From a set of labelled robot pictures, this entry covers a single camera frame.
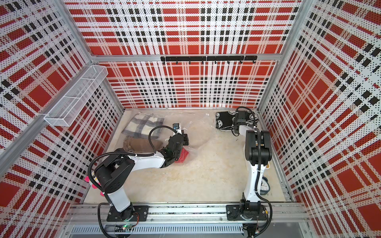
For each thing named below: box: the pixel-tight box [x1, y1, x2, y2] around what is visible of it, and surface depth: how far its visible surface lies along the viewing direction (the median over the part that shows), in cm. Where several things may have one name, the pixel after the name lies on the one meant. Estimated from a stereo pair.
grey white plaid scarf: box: [121, 112, 165, 139], surface depth 106 cm
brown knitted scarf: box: [123, 136, 164, 153], surface depth 96 cm
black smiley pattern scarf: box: [215, 110, 237, 130], surface depth 111 cm
